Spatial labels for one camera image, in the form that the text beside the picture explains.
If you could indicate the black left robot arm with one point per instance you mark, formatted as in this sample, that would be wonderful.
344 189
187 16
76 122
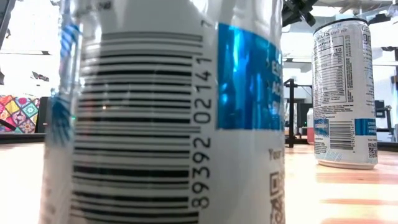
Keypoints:
4 15

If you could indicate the black wall monitor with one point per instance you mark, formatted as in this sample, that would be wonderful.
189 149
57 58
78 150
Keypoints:
380 109

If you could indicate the black right table frame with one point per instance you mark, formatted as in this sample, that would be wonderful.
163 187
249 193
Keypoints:
388 146

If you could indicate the black left table frame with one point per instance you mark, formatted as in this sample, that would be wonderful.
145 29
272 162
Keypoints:
18 138

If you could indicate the white can blue band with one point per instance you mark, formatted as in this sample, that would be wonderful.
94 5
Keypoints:
155 124

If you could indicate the black table frame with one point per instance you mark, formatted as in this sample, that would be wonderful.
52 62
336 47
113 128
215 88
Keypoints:
388 146
18 138

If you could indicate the colourful patterned quilt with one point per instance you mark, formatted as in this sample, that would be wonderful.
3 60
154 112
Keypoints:
18 107

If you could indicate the pink white spindrift can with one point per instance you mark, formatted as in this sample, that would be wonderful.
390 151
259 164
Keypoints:
310 130

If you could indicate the white can black lid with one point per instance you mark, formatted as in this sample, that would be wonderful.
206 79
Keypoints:
342 93

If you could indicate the black office partition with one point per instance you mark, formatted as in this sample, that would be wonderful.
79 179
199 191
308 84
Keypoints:
42 115

